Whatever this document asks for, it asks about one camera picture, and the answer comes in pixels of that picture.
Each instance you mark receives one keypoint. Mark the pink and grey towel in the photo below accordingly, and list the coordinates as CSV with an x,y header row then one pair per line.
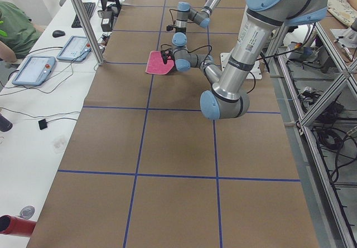
x,y
156,65

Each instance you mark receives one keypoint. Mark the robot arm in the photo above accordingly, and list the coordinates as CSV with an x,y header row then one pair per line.
x,y
226,99
185,13

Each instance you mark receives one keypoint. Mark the black power adapter box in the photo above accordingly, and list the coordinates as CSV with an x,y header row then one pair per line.
x,y
107,21

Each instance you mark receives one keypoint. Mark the far teach pendant tablet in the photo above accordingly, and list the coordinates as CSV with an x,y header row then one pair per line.
x,y
76,49

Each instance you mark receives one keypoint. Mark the teach pendant tablet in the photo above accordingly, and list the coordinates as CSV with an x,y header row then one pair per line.
x,y
34,71
76,49

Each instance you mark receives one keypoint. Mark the small black square device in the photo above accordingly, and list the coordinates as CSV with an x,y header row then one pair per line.
x,y
43,124

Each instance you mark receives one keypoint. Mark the black computer mouse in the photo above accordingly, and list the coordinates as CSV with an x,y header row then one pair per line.
x,y
58,33

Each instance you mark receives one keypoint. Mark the near teach pendant tablet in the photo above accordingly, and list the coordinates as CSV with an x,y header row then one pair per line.
x,y
34,71

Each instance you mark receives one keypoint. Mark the person in green shirt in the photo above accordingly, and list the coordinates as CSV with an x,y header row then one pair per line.
x,y
18,33

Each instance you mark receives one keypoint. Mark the round metal desk grommet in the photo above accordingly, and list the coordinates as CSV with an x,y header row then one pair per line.
x,y
27,212

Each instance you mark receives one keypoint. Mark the red cylinder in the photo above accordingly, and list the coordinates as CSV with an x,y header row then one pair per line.
x,y
16,226

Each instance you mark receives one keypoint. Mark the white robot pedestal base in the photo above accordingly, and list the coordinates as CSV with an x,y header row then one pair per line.
x,y
254,73

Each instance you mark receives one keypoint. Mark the aluminium frame post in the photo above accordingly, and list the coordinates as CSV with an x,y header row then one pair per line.
x,y
86,25

